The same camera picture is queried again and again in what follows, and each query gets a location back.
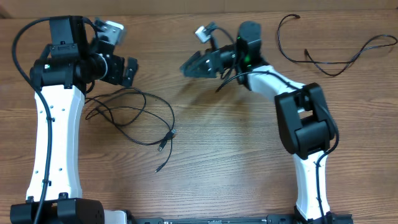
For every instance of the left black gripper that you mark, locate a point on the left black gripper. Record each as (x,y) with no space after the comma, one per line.
(115,76)

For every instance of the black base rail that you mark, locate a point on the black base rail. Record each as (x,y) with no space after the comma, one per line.
(214,221)

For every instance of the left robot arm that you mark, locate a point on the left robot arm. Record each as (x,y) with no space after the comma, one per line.
(80,53)

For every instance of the brown cardboard backdrop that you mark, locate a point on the brown cardboard backdrop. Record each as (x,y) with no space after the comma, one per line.
(17,9)

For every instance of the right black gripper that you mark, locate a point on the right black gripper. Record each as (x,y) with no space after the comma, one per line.
(211,63)

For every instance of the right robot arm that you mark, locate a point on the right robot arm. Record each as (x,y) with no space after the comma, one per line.
(306,128)

